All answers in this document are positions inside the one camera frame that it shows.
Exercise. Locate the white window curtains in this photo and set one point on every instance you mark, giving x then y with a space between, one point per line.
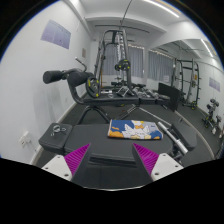
153 64

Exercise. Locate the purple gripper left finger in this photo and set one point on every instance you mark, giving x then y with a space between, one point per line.
70 166

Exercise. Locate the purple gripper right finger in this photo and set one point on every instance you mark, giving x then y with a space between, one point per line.
157 166

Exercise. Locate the black power rack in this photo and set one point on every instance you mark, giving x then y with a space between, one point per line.
118 38

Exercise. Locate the black bench head pad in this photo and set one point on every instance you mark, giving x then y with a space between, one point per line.
56 143

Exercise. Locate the black flat bench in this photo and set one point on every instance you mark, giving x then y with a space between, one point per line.
104 100

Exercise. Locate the mounted black yellow weight plate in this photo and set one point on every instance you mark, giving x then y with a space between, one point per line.
123 65

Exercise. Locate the black padded workout bench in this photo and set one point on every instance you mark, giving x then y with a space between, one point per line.
111 164

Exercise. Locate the small purple wall poster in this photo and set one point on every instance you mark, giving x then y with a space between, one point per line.
214 84

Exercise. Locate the black right side pad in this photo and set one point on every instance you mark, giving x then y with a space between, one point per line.
186 133

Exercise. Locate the folded blue patterned towel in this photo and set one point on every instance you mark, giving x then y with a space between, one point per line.
134 129

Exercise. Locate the metal spring collar clip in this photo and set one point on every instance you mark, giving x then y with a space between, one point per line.
57 129

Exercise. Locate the dumbbell rack with dumbbells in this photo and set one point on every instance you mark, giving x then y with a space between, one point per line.
208 120

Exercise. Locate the silver barbell bar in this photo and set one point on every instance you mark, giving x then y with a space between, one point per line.
178 142

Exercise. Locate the white wall socket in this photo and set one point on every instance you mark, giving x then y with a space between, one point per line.
25 139

